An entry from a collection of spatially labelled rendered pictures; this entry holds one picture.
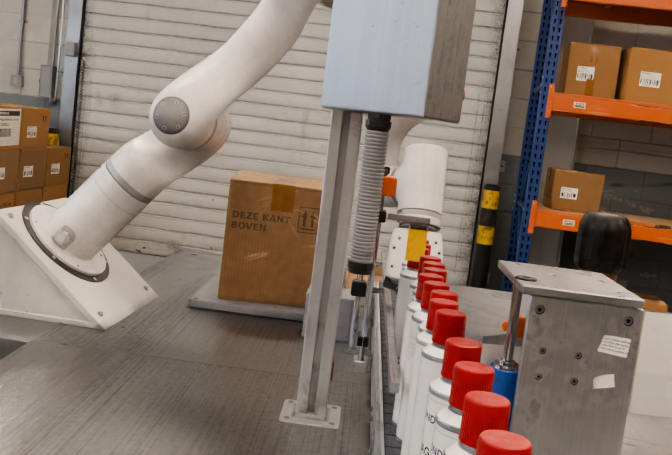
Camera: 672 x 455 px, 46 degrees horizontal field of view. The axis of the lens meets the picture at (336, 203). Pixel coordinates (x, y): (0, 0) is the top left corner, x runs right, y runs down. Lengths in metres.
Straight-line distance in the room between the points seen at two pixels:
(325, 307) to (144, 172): 0.57
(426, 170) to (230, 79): 0.41
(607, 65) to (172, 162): 3.78
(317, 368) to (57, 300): 0.60
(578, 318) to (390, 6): 0.49
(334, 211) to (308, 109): 4.51
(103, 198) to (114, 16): 4.51
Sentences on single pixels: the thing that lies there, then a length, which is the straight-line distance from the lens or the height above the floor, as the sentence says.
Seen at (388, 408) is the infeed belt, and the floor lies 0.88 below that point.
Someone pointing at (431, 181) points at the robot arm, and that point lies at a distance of 1.47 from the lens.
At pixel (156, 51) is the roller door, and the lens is 5.93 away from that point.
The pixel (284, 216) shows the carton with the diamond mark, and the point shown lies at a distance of 1.75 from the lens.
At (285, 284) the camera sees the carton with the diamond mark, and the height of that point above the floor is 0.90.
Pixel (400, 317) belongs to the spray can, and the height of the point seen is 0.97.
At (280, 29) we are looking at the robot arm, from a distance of 1.54.
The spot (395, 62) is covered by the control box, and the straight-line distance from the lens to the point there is 1.03.
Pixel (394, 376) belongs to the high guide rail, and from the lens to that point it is 1.01.
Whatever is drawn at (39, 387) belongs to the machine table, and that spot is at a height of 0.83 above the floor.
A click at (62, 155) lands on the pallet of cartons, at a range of 5.57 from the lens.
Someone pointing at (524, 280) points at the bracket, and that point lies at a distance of 0.75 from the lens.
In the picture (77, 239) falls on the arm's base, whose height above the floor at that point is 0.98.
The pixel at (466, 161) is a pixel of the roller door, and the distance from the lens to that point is 5.56.
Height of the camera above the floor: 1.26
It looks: 6 degrees down
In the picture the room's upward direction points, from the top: 7 degrees clockwise
